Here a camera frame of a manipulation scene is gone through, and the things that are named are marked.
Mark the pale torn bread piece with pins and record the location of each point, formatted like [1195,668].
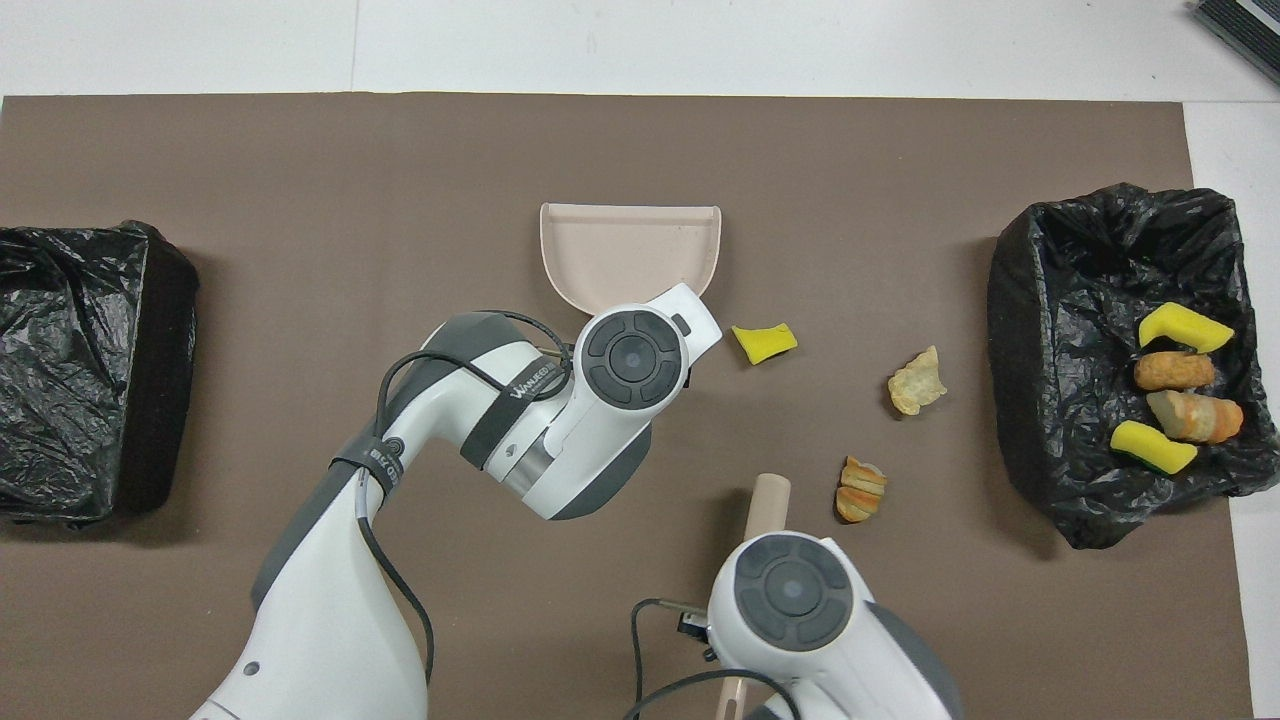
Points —
[915,385]

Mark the beige hand brush black bristles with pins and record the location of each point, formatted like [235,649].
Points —
[768,505]

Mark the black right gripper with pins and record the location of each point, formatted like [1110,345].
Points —
[695,632]

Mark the brown table mat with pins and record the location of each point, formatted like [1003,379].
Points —
[300,160]

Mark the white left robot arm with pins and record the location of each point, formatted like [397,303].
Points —
[560,420]

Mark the brown oval bread roll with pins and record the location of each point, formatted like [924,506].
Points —
[1172,372]

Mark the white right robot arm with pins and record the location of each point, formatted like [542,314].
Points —
[800,600]

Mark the grey ribbed device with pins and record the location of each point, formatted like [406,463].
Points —
[1245,25]

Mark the yellow sponge piece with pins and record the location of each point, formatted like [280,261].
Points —
[1185,328]
[765,342]
[1150,445]

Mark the small glazed croissant piece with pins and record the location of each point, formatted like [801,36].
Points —
[860,492]

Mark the beige plastic dustpan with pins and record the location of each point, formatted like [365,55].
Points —
[620,250]

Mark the striped croissant bread roll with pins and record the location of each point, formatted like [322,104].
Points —
[1195,417]

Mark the black bag lined bin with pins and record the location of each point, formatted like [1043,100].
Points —
[100,420]
[1060,400]

